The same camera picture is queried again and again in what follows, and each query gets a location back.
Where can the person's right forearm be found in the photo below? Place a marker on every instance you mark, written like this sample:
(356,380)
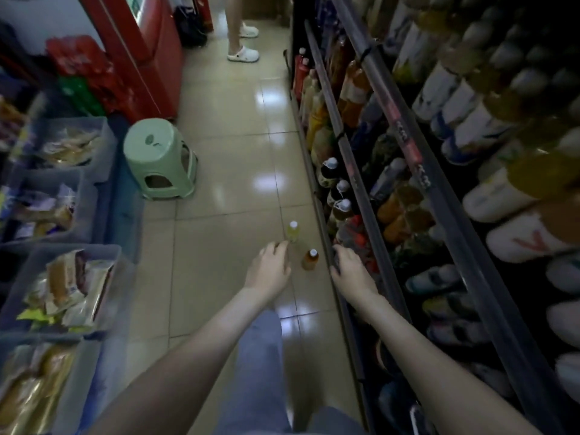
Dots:
(444,385)

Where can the yellow-green bottle arrow label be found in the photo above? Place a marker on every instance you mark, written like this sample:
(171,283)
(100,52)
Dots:
(293,231)

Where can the red fire extinguisher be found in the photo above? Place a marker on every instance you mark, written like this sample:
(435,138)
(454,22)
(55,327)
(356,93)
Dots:
(205,11)

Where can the stack of clear plastic bins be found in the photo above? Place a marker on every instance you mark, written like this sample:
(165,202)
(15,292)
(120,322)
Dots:
(59,285)

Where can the brown cardboard box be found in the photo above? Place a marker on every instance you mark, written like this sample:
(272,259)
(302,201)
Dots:
(265,4)

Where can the person's right hand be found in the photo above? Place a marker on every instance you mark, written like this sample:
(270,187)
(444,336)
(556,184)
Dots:
(353,278)

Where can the orange tea bottle white cap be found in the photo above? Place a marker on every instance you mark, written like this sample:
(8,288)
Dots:
(310,260)

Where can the green plastic wrapped pack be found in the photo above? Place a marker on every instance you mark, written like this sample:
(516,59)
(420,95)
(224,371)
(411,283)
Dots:
(84,97)

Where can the short red black price strip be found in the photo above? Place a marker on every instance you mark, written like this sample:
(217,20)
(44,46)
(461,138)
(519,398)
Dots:
(403,140)

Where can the person's grey trousers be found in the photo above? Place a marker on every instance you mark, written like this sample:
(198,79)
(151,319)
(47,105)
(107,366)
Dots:
(258,380)

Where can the person's left forearm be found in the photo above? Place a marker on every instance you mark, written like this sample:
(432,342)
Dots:
(181,380)

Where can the red framed display cabinet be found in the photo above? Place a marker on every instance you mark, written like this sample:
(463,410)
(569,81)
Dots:
(149,54)

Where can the row of tea juice bottles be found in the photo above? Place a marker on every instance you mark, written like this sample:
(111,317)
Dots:
(489,122)

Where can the black bag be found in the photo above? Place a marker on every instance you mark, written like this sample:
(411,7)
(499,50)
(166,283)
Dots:
(190,27)

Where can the row of red yellow bottles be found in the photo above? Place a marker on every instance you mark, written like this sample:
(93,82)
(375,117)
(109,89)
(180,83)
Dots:
(312,108)

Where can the pile of red packets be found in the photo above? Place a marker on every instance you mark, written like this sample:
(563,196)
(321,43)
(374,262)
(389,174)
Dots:
(90,72)

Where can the green object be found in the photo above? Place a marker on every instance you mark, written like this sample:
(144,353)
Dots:
(158,154)

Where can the person's left hand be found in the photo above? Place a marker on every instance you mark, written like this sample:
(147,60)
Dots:
(267,274)

